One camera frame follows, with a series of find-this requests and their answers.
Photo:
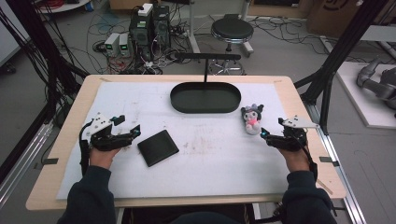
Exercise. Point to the white box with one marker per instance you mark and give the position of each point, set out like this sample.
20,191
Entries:
145,9

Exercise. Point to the aluminium rail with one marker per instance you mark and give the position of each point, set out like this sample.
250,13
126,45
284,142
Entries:
345,183
21,165

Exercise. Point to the black tape strip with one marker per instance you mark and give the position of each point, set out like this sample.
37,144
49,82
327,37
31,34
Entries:
327,159
49,161

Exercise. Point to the person's right hand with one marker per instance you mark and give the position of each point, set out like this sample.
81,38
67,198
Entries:
297,161

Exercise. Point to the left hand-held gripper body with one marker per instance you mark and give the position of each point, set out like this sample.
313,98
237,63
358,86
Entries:
107,140

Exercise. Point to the person's torso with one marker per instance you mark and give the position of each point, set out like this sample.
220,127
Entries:
200,218

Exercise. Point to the black round stool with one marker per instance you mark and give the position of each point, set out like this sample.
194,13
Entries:
232,29

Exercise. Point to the black computer tower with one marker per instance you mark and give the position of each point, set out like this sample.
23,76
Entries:
140,34
161,26

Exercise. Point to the person's left hand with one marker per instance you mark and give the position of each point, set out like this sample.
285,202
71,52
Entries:
101,158

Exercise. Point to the black square wallet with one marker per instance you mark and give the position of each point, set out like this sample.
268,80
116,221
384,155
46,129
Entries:
158,148

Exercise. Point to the grey power supply unit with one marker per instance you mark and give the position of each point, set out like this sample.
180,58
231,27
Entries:
124,43
111,43

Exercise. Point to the small plush doll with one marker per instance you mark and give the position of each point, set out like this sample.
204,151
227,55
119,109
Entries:
252,119

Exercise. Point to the black oval tray with stand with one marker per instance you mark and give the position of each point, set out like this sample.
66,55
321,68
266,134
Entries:
205,99

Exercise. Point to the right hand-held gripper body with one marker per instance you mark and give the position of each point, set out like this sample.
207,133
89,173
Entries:
291,141

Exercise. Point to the white desk leg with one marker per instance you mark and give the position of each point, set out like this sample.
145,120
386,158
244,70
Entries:
193,34

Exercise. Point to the white platform board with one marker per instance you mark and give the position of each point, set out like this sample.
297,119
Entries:
367,115

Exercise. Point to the cardboard box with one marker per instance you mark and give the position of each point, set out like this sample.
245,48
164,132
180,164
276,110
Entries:
339,15

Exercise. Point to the black frame post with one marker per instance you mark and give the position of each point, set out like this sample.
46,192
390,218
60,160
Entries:
40,40
345,40

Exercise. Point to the white foam mat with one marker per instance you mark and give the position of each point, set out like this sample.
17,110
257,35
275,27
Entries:
202,161

